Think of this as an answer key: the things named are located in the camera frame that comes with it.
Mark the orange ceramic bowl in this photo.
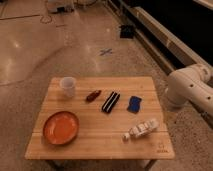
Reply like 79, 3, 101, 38
43, 111, 79, 145

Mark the dark red small object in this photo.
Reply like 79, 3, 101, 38
86, 90, 101, 102

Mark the cable on floor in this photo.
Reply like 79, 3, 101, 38
39, 0, 54, 25

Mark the blue sponge block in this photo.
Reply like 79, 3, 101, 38
127, 96, 142, 113

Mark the black white striped case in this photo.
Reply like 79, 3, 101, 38
101, 92, 120, 114

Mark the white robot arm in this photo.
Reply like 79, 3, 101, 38
165, 64, 213, 117

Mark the wooden folding table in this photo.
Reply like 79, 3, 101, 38
25, 77, 175, 160

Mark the white plastic cup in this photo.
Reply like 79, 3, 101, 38
59, 77, 76, 97

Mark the white toy vehicle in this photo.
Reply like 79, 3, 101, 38
123, 118, 159, 141

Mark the black box on floor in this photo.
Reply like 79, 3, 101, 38
120, 25, 134, 38

